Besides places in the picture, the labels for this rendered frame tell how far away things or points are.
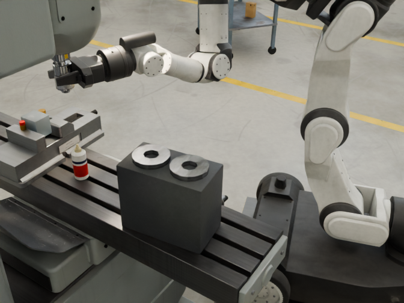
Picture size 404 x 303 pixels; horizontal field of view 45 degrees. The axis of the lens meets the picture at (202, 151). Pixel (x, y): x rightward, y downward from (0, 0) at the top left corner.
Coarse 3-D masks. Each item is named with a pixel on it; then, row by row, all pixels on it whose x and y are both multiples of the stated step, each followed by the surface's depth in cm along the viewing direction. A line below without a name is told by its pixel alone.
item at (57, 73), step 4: (56, 72) 121; (60, 72) 121; (64, 72) 121; (68, 72) 122; (56, 76) 122; (56, 84) 124; (56, 88) 125; (60, 88) 123; (64, 88) 123; (68, 88) 124; (72, 88) 125
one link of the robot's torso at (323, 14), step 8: (312, 0) 129; (320, 0) 127; (328, 0) 126; (384, 0) 124; (392, 0) 125; (312, 8) 128; (320, 8) 128; (312, 16) 129; (320, 16) 132; (328, 16) 136; (328, 24) 132
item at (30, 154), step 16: (64, 112) 156; (80, 112) 157; (16, 128) 140; (80, 128) 149; (96, 128) 156; (16, 144) 140; (32, 144) 136; (48, 144) 140; (64, 144) 145; (80, 144) 150; (0, 160) 133; (16, 160) 134; (32, 160) 136; (48, 160) 141; (64, 160) 145; (0, 176) 137; (16, 176) 133; (32, 176) 136
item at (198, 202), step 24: (144, 144) 119; (120, 168) 111; (144, 168) 110; (168, 168) 110; (192, 168) 111; (216, 168) 111; (120, 192) 115; (144, 192) 111; (168, 192) 108; (192, 192) 105; (216, 192) 113; (144, 216) 116; (168, 216) 112; (192, 216) 108; (216, 216) 117; (168, 240) 116; (192, 240) 112
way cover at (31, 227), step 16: (0, 208) 136; (16, 208) 137; (0, 224) 122; (16, 224) 129; (32, 224) 130; (48, 224) 132; (16, 240) 110; (32, 240) 120; (48, 240) 124; (64, 240) 126; (80, 240) 127
